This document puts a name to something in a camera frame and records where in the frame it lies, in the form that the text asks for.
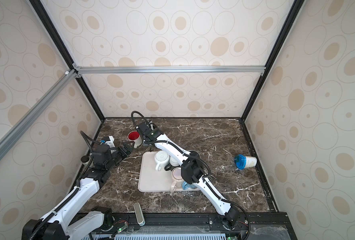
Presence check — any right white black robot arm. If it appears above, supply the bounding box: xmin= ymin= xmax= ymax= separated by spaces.
xmin=130 ymin=111 xmax=251 ymax=240

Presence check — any small white black mug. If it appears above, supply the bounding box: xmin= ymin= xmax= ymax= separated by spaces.
xmin=164 ymin=156 xmax=180 ymax=171

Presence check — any grey white remote bar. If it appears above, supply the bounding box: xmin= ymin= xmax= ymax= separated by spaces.
xmin=133 ymin=203 xmax=145 ymax=227

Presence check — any black skull pattern mug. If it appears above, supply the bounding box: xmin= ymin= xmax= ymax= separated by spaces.
xmin=189 ymin=151 xmax=200 ymax=160

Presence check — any white mug red inside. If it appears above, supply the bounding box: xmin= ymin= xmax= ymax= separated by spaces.
xmin=127 ymin=131 xmax=142 ymax=149

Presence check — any white cup blue lid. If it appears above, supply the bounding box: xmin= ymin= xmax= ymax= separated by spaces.
xmin=234 ymin=155 xmax=257 ymax=170

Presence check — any white ribbed mug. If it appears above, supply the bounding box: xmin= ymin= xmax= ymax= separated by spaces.
xmin=154 ymin=151 xmax=170 ymax=171

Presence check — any beige plastic tray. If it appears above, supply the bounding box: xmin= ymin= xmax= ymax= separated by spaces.
xmin=138 ymin=152 xmax=199 ymax=193

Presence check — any blue mug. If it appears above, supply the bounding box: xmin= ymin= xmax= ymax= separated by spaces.
xmin=182 ymin=182 xmax=197 ymax=191

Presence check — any pink mug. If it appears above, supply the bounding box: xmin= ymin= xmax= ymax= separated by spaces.
xmin=169 ymin=167 xmax=184 ymax=193

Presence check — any small bottle black cap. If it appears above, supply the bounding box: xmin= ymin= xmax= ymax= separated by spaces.
xmin=80 ymin=155 xmax=93 ymax=167

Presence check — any diagonal aluminium frame bar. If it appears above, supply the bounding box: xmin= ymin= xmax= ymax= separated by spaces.
xmin=0 ymin=70 xmax=76 ymax=161

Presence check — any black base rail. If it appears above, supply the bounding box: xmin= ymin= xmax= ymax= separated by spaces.
xmin=38 ymin=211 xmax=298 ymax=240

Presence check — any horizontal aluminium frame bar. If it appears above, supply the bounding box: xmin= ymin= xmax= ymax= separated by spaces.
xmin=75 ymin=66 xmax=266 ymax=74

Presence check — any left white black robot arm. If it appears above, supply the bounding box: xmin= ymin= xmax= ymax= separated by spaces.
xmin=21 ymin=136 xmax=135 ymax=240

